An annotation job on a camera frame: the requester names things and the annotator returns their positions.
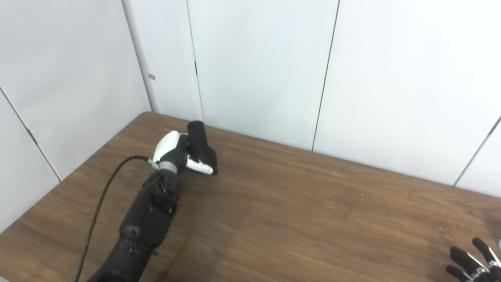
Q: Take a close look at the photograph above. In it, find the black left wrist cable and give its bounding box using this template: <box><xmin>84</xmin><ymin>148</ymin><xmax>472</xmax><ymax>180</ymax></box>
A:
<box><xmin>74</xmin><ymin>155</ymin><xmax>155</xmax><ymax>282</ymax></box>

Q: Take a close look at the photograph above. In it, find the black and white right hand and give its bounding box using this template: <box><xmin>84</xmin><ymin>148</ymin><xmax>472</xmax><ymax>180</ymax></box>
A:
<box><xmin>446</xmin><ymin>237</ymin><xmax>501</xmax><ymax>282</ymax></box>

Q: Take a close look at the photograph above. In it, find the black nozzle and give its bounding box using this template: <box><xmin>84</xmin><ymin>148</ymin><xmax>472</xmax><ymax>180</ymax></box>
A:
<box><xmin>187</xmin><ymin>121</ymin><xmax>218</xmax><ymax>175</ymax></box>

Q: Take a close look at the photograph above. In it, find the black and white left hand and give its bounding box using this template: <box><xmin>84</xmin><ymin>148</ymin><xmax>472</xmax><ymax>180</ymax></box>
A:
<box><xmin>152</xmin><ymin>130</ymin><xmax>215</xmax><ymax>175</ymax></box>

